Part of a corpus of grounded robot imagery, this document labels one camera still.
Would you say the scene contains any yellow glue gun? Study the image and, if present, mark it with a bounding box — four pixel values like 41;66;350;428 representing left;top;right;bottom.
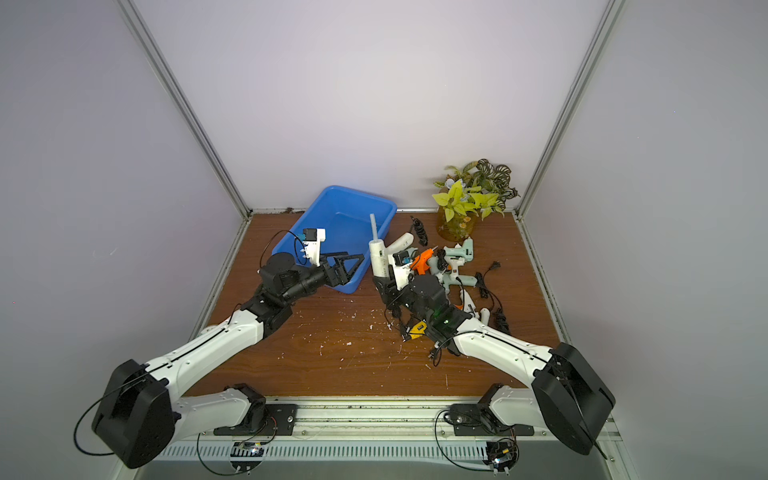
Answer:
400;321;427;341

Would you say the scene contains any large white glue gun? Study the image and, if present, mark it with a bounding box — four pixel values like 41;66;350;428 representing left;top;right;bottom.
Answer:
369;213;414;290

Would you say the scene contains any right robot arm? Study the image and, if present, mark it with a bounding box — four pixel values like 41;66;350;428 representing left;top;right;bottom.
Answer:
373;275;616;455

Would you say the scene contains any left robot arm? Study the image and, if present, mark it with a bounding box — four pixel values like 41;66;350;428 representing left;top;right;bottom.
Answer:
92;252;364;469

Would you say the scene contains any orange glue gun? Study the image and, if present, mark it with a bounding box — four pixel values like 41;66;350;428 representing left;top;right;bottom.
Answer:
411;248;435;275

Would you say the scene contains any mint glue gun with stick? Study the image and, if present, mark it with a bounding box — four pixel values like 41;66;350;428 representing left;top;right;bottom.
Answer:
434;270;478;291

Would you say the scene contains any blue plastic storage box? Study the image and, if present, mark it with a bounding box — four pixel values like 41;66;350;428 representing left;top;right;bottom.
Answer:
290;186;397;294

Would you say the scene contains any potted green plant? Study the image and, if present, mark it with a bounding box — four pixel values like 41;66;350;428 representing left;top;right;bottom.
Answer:
432;158;519;243

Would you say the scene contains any left control board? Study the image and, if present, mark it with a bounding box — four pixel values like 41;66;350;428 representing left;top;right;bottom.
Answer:
229;442;266;475

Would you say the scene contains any control board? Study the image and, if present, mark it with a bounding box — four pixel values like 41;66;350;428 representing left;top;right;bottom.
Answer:
485;438;520;475
229;442;266;475

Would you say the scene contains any right control board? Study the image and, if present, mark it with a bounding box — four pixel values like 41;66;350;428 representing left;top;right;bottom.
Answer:
485;438;520;475

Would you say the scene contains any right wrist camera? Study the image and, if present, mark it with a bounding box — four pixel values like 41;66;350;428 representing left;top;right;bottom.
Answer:
392;248;416;290

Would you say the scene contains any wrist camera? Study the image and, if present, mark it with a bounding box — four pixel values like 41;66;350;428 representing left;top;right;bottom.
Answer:
392;248;416;290
302;228;326;266

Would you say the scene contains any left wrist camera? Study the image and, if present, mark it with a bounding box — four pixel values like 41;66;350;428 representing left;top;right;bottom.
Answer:
302;228;326;266

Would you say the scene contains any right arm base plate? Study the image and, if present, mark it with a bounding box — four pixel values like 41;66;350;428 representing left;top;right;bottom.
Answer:
443;403;535;436

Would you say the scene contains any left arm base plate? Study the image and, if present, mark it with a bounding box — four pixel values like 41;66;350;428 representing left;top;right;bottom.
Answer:
213;403;298;437

